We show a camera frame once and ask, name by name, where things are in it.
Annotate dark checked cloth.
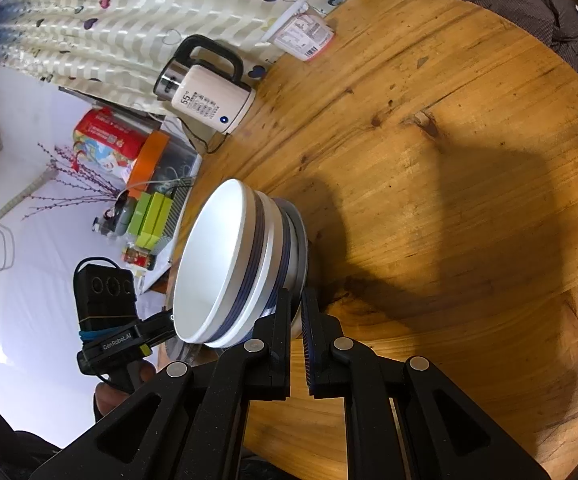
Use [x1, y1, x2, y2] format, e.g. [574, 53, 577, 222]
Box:
[456, 0, 578, 78]

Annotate small white blue-striped bowl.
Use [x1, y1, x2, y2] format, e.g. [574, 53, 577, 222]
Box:
[173, 178, 270, 347]

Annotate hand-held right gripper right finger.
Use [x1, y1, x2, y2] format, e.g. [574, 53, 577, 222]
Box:
[300, 286, 552, 480]

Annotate grey handheld device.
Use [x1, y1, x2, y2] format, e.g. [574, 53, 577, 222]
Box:
[94, 195, 137, 238]

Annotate small toy figure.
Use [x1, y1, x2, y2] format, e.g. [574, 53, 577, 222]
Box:
[123, 246, 157, 271]

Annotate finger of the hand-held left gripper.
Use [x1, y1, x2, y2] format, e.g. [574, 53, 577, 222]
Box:
[139, 312, 176, 347]

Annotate green box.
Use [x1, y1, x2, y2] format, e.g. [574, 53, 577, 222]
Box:
[139, 191, 174, 253]
[126, 192, 152, 241]

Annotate wide white blue-striped bowl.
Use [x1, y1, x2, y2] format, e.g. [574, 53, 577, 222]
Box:
[204, 191, 296, 350]

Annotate clear plastic box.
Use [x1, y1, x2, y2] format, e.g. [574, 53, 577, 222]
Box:
[154, 135, 204, 191]

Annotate white plastic tub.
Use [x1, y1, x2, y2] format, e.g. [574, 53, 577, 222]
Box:
[267, 0, 336, 63]

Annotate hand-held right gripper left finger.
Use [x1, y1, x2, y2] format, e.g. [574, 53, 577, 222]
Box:
[29, 287, 292, 480]

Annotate purple dried branches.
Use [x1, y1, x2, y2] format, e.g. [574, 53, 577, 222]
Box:
[21, 142, 130, 221]

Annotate red package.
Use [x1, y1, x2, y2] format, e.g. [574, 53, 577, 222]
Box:
[73, 107, 150, 158]

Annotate person's left hand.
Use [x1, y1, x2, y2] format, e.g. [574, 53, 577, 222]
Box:
[94, 360, 158, 423]

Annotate orange tray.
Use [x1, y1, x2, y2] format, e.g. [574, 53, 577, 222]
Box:
[128, 130, 170, 193]

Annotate stainless steel bowl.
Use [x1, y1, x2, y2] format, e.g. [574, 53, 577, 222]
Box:
[274, 197, 310, 341]

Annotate striped heart-print curtain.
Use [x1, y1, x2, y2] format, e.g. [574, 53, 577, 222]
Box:
[0, 0, 560, 106]

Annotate grey striped box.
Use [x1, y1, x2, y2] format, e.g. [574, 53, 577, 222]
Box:
[161, 185, 192, 256]

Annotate colourful printed bag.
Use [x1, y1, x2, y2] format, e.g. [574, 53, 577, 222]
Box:
[73, 140, 137, 186]

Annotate cream electric kettle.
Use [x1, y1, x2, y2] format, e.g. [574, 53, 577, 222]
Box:
[153, 34, 257, 136]

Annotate black kettle cable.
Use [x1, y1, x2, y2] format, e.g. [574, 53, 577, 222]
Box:
[184, 120, 230, 156]

